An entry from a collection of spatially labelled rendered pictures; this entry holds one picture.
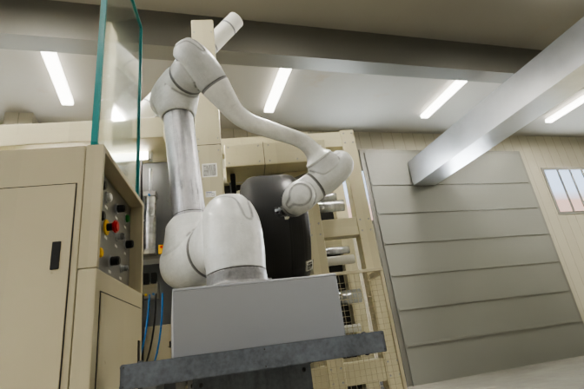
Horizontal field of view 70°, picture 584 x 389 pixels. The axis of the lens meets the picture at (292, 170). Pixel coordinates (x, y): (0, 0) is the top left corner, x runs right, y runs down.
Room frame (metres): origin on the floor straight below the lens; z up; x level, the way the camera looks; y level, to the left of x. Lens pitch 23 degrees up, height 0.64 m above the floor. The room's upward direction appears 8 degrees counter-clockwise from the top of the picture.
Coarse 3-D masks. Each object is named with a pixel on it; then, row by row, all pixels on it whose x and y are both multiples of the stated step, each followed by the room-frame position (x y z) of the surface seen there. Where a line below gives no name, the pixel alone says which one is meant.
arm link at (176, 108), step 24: (168, 72) 1.14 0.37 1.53; (168, 96) 1.17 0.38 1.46; (192, 96) 1.20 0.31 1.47; (168, 120) 1.19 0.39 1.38; (192, 120) 1.22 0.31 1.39; (168, 144) 1.19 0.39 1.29; (192, 144) 1.20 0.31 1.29; (192, 168) 1.19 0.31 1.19; (192, 192) 1.19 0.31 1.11; (192, 216) 1.16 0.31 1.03; (168, 240) 1.17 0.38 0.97; (168, 264) 1.18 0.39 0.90; (192, 264) 1.11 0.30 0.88
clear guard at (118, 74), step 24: (120, 0) 1.27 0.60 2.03; (120, 24) 1.28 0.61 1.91; (120, 48) 1.30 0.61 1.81; (96, 72) 1.09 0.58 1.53; (120, 72) 1.31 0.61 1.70; (96, 96) 1.09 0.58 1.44; (120, 96) 1.33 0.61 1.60; (96, 120) 1.09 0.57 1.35; (120, 120) 1.34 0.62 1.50; (96, 144) 1.09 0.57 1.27; (120, 144) 1.35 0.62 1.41; (120, 168) 1.36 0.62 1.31
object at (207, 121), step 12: (192, 24) 1.91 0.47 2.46; (204, 24) 1.92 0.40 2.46; (192, 36) 1.91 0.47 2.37; (204, 36) 1.92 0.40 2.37; (204, 96) 1.92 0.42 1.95; (204, 108) 1.92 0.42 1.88; (216, 108) 1.93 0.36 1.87; (204, 120) 1.92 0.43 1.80; (216, 120) 1.93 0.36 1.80; (204, 132) 1.92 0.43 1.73; (216, 132) 1.93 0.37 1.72; (204, 144) 1.92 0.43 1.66; (216, 144) 1.93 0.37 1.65; (204, 156) 1.92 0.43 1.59; (216, 156) 1.93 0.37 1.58; (204, 180) 1.92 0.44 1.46; (216, 180) 1.92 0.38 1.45; (204, 192) 1.91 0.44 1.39; (216, 192) 1.92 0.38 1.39
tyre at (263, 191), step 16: (256, 176) 1.90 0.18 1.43; (272, 176) 1.88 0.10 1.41; (288, 176) 1.88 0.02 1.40; (240, 192) 1.90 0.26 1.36; (256, 192) 1.78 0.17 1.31; (272, 192) 1.79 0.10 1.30; (256, 208) 1.75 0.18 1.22; (272, 208) 1.76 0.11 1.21; (272, 224) 1.76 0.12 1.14; (288, 224) 1.77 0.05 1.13; (304, 224) 1.80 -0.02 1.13; (272, 240) 1.78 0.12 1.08; (288, 240) 1.79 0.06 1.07; (304, 240) 1.81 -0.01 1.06; (272, 256) 1.81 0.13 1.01; (288, 256) 1.83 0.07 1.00; (304, 256) 1.85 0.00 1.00; (272, 272) 1.86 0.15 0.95; (288, 272) 1.88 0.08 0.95; (304, 272) 1.92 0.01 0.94
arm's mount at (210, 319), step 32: (192, 288) 0.89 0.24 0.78; (224, 288) 0.91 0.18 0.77; (256, 288) 0.94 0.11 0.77; (288, 288) 0.96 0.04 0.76; (320, 288) 0.98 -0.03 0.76; (192, 320) 0.89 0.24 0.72; (224, 320) 0.91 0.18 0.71; (256, 320) 0.93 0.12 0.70; (288, 320) 0.96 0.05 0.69; (320, 320) 0.98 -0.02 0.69; (192, 352) 0.89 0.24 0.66
